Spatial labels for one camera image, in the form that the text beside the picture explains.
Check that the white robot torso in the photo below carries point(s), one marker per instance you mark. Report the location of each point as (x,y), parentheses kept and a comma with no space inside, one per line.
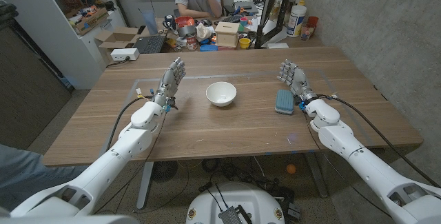
(241,196)

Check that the light wooden box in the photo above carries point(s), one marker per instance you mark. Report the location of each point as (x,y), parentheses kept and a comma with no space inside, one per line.
(226,34)

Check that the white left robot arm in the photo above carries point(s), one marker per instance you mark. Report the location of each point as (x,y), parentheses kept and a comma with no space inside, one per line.
(131,141)

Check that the yellow cup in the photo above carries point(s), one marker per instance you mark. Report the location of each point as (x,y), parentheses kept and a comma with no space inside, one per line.
(244,43)

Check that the clear glass with items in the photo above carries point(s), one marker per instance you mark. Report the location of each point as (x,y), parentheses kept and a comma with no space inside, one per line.
(306,32)

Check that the blue sponge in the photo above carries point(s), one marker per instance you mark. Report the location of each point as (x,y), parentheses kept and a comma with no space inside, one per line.
(284,101)

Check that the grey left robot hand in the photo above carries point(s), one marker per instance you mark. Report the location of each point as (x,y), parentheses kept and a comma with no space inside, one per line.
(170,81)

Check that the white ceramic bowl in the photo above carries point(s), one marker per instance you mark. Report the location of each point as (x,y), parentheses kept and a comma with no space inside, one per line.
(221,94)

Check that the black laptop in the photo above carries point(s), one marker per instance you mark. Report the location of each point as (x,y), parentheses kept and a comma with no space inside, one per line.
(150,45)

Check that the grey duct tape roll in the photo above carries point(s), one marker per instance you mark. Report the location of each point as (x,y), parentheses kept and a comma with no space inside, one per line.
(186,31)

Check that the white power strip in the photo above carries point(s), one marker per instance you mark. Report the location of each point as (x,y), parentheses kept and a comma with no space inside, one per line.
(124,54)

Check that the dark table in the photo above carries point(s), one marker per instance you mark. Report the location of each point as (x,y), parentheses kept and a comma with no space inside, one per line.
(270,0)

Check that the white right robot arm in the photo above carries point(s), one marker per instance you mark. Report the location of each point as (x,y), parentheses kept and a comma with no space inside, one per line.
(344,138)

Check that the red cup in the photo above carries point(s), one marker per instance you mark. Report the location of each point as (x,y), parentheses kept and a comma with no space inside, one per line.
(313,21)

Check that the dark cabinet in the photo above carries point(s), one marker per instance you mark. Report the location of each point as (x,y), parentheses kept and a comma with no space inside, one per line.
(27,89)

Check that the cardboard box of clutter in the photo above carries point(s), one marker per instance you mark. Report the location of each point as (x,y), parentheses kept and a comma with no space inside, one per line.
(89,20)

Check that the white shelf unit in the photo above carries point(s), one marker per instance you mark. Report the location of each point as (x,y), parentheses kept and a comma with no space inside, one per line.
(34,17)

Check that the grey table leg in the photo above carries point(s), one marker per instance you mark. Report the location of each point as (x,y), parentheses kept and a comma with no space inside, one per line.
(144,186)
(317,175)

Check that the white canister with blue label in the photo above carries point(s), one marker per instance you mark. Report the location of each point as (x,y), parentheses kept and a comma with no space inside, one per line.
(296,20)

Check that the black floor fan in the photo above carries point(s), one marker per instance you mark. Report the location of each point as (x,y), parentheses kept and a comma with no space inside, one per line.
(164,171)

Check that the orange ball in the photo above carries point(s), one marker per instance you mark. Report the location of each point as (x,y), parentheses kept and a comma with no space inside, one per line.
(291,169)

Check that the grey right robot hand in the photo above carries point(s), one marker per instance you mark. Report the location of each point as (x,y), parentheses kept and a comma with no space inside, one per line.
(297,79)

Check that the white flat paper pad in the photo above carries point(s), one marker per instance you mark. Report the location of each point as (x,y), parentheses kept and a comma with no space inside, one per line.
(277,45)

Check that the person in blue jeans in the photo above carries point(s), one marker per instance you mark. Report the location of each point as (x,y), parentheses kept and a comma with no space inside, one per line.
(24,172)

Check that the red and white can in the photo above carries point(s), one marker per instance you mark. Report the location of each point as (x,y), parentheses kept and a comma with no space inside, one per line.
(191,43)

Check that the open cardboard box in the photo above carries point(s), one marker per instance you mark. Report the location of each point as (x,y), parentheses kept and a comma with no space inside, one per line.
(117,38)

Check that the red bowl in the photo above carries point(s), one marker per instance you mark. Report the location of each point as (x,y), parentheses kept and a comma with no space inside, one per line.
(184,20)

